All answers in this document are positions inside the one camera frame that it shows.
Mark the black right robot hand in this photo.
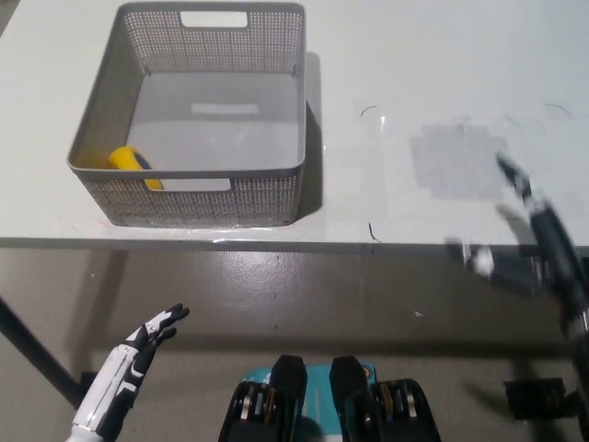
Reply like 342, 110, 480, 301
444, 154, 589, 329

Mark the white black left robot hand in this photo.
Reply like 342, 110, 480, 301
68, 302, 191, 442

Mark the yellow rubber duck toy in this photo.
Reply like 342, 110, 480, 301
109, 145, 167, 191

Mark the black table leg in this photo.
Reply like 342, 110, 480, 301
0, 294, 80, 409

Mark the grey perforated plastic basket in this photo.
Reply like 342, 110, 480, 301
65, 1, 308, 227

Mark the black teal robot torso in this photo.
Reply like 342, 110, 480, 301
218, 354, 444, 442

